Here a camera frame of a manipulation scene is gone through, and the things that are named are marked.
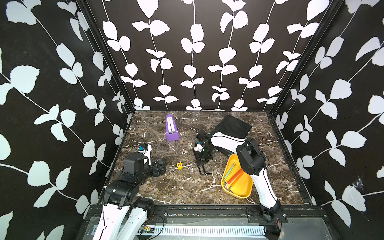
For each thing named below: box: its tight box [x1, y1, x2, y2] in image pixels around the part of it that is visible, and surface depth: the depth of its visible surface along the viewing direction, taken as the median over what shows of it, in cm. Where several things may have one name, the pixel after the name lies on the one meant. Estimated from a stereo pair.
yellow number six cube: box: [176, 162, 184, 170], surface depth 91 cm
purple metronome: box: [165, 114, 180, 141], surface depth 100 cm
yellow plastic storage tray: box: [221, 153, 254, 199], surface depth 85 cm
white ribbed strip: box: [154, 225, 266, 237], surface depth 71 cm
